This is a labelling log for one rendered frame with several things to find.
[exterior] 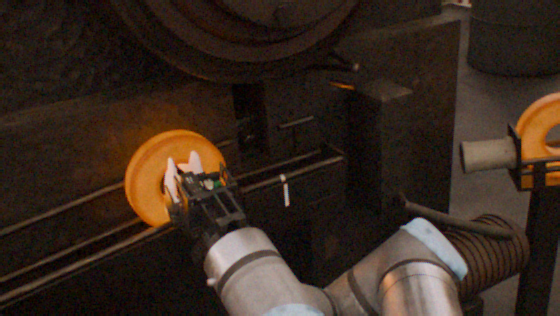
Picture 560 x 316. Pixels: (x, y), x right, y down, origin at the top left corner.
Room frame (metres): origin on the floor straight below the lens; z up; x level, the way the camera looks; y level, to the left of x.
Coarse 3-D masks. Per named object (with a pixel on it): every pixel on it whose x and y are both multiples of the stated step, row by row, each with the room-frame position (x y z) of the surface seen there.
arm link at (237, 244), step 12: (252, 228) 0.62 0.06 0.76; (228, 240) 0.60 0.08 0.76; (240, 240) 0.59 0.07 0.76; (252, 240) 0.60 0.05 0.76; (264, 240) 0.61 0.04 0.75; (216, 252) 0.59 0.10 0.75; (228, 252) 0.58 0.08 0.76; (240, 252) 0.58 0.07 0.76; (252, 252) 0.58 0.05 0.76; (276, 252) 0.60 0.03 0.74; (204, 264) 0.60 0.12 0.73; (216, 264) 0.58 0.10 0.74; (228, 264) 0.57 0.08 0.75; (216, 276) 0.57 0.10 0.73; (216, 288) 0.57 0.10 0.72
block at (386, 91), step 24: (360, 96) 0.98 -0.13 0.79; (384, 96) 0.95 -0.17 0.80; (408, 96) 0.96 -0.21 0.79; (360, 120) 0.98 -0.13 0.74; (384, 120) 0.93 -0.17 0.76; (408, 120) 0.96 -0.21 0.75; (360, 144) 0.98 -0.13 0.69; (384, 144) 0.93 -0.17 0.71; (408, 144) 0.96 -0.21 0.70; (360, 168) 0.99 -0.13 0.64; (384, 168) 0.93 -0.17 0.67; (408, 168) 0.96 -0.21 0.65; (360, 192) 0.99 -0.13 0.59; (384, 192) 0.93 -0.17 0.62; (408, 192) 0.96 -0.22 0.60
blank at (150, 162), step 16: (144, 144) 0.79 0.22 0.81; (160, 144) 0.78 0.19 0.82; (176, 144) 0.79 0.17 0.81; (192, 144) 0.80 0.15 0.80; (208, 144) 0.81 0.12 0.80; (144, 160) 0.77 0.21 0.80; (160, 160) 0.78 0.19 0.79; (176, 160) 0.79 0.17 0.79; (208, 160) 0.81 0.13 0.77; (128, 176) 0.77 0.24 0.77; (144, 176) 0.76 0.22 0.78; (160, 176) 0.77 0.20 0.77; (224, 176) 0.82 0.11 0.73; (128, 192) 0.76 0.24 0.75; (144, 192) 0.76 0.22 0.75; (160, 192) 0.77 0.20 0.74; (144, 208) 0.76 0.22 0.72; (160, 208) 0.77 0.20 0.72
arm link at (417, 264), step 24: (408, 240) 0.58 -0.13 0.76; (432, 240) 0.56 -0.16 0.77; (360, 264) 0.60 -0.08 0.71; (384, 264) 0.56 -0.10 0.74; (408, 264) 0.53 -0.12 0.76; (432, 264) 0.53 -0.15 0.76; (456, 264) 0.55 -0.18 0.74; (360, 288) 0.57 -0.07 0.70; (384, 288) 0.52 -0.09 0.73; (408, 288) 0.49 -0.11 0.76; (432, 288) 0.49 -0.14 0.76; (456, 288) 0.52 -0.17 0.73; (384, 312) 0.49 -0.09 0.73; (408, 312) 0.45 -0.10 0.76; (432, 312) 0.44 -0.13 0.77; (456, 312) 0.46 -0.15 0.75
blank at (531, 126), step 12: (552, 96) 0.94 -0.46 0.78; (528, 108) 0.95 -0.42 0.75; (540, 108) 0.93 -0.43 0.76; (552, 108) 0.92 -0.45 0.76; (528, 120) 0.93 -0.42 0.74; (540, 120) 0.93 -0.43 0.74; (552, 120) 0.92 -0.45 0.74; (528, 132) 0.93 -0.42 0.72; (540, 132) 0.93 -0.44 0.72; (528, 144) 0.93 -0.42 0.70; (540, 144) 0.93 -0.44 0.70; (528, 156) 0.93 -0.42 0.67; (540, 156) 0.93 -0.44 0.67
